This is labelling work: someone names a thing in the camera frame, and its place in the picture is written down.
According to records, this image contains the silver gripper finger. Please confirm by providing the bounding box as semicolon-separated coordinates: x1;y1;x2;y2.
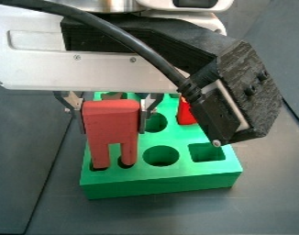
137;93;164;134

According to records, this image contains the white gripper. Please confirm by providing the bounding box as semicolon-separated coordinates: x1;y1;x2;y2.
0;0;233;133

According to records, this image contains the red two-legged square-circle block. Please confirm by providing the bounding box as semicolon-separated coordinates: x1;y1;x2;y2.
83;99;140;169

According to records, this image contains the green shape-sorter board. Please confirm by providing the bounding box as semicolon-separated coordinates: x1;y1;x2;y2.
80;95;243;199

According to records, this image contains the brown star block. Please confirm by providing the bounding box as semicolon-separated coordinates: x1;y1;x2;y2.
100;92;123;100

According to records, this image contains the bright red rectangular block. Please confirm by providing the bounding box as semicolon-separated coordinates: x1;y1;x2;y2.
176;96;196;125

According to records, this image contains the black camera cable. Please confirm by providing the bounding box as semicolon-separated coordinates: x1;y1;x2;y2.
0;0;205;105

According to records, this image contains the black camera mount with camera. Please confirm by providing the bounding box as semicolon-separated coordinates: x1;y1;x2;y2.
60;15;281;144

